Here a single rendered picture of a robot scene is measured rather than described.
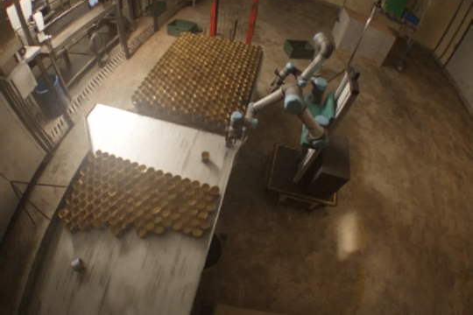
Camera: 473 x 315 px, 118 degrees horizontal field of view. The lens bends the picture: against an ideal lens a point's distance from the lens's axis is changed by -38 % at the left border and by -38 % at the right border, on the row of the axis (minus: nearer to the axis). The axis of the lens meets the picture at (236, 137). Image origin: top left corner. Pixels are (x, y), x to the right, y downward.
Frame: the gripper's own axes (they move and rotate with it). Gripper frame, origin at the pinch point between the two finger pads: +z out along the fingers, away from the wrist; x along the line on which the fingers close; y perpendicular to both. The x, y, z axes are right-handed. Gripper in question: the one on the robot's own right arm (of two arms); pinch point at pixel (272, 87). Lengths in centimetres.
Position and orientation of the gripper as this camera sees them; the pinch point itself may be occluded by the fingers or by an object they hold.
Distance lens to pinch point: 221.1
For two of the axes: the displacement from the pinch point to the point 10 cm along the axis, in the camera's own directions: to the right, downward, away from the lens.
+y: 8.5, 4.4, 2.9
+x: 1.2, -7.0, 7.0
